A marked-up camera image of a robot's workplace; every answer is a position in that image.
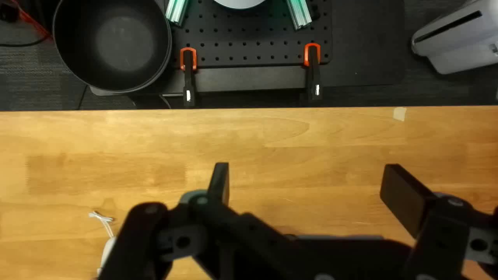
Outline black frying pan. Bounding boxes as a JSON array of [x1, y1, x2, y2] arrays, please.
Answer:
[[51, 0, 174, 96]]

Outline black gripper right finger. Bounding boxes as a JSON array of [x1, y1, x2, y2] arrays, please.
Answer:
[[378, 163, 498, 280]]

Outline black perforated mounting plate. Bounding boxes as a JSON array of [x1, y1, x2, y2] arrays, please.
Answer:
[[172, 0, 333, 68]]

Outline white zip tie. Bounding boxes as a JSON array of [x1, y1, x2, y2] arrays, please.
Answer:
[[87, 208, 118, 277]]

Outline green-tinted aluminium extrusion bar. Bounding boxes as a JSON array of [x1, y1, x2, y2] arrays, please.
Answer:
[[284, 0, 316, 31], [163, 0, 191, 28]]

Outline white grey desktop device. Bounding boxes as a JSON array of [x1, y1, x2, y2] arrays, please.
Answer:
[[410, 0, 498, 76]]

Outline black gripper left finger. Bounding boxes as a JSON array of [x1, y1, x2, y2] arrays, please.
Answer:
[[98, 160, 246, 280]]

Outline orange black bar clamp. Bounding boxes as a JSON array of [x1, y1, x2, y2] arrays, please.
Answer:
[[177, 45, 200, 107], [302, 42, 323, 99]]

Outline red cable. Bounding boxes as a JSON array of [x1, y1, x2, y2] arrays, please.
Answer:
[[9, 0, 53, 42]]

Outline black perforated board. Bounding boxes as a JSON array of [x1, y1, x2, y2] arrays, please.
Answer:
[[129, 0, 409, 101]]

